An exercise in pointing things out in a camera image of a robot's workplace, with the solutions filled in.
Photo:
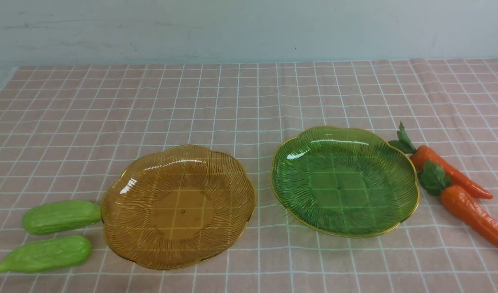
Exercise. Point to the orange toy carrot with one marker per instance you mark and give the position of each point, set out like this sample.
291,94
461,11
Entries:
419,156
458,201

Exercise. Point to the green toy cucumber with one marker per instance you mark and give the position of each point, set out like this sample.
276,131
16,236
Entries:
60,216
47,255

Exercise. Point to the amber ribbed plastic plate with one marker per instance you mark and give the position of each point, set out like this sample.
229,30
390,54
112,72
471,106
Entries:
173,209

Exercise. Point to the green ribbed plastic plate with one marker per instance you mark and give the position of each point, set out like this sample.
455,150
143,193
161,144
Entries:
347,182

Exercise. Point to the pink checkered tablecloth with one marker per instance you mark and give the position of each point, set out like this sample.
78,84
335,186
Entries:
68,132

